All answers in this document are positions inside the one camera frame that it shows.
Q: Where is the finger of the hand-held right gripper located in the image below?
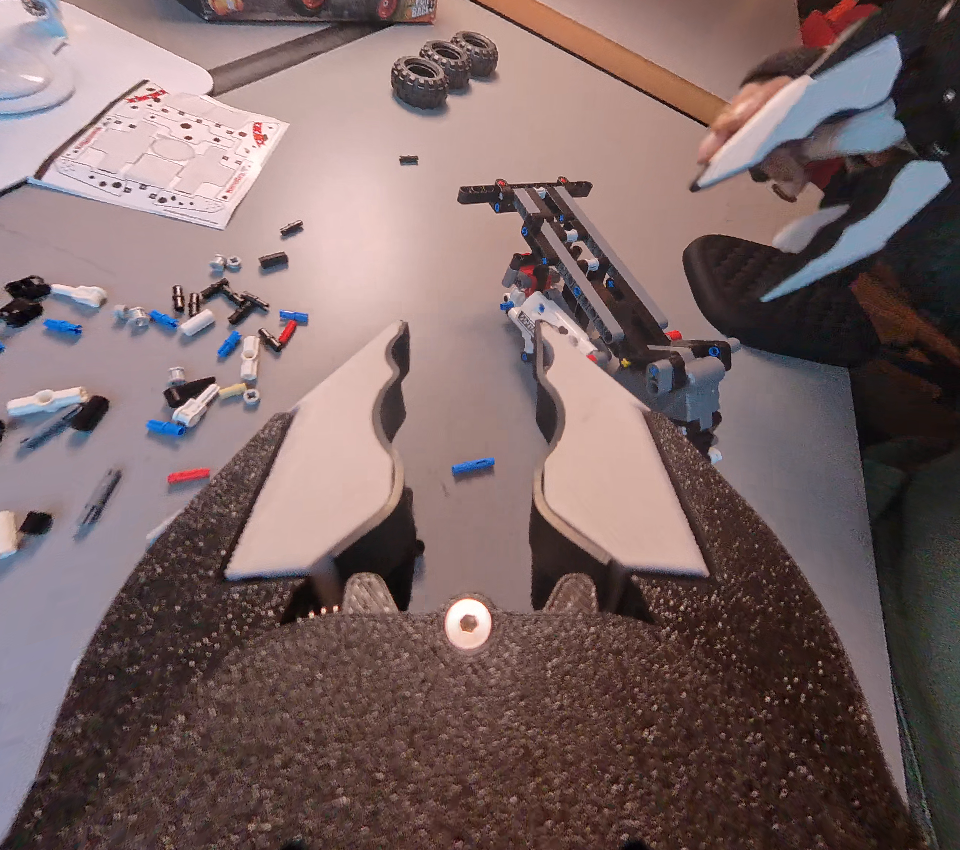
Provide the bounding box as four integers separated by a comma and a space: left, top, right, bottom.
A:
758, 161, 957, 304
690, 33, 910, 193

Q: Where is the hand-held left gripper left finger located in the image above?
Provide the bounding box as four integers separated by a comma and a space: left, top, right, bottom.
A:
225, 321, 414, 583

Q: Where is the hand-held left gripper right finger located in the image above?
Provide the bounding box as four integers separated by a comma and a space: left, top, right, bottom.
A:
531, 333, 711, 580

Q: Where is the pile of small building parts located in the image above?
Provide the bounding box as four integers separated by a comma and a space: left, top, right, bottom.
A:
0, 218, 312, 559

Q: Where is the toy vehicle chassis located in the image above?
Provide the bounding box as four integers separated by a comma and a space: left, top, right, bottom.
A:
458, 176, 738, 464

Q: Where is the black toy tire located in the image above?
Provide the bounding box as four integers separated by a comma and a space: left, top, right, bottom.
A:
392, 56, 450, 110
450, 30, 501, 77
422, 39, 475, 91

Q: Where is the white sticker sheet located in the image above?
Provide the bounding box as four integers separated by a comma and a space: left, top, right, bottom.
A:
30, 81, 289, 229

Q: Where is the white flat board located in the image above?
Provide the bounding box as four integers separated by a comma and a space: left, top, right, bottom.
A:
0, 0, 214, 199

